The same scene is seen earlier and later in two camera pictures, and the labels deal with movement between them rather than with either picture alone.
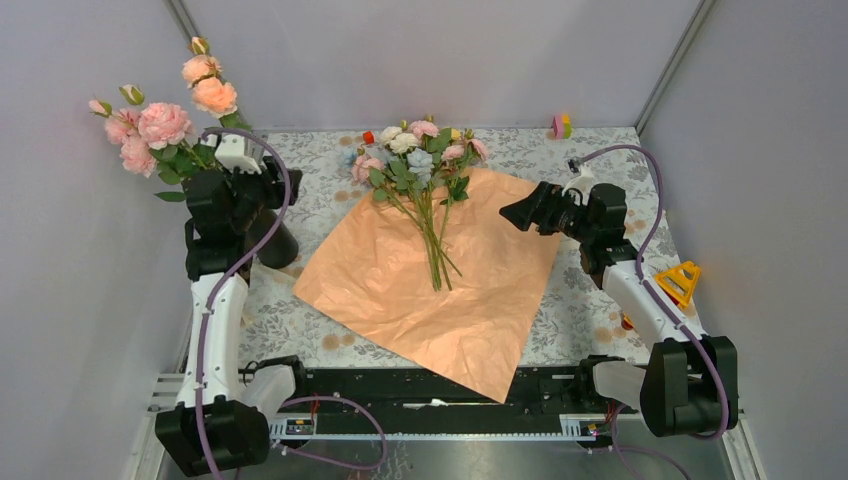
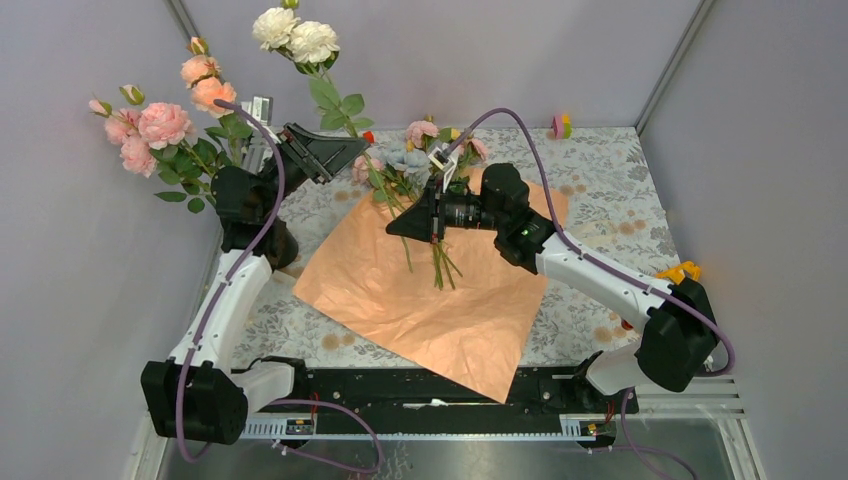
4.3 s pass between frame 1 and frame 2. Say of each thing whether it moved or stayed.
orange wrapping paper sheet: stayed
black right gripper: moved
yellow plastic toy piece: stayed
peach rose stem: stayed
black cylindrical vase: stayed
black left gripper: moved
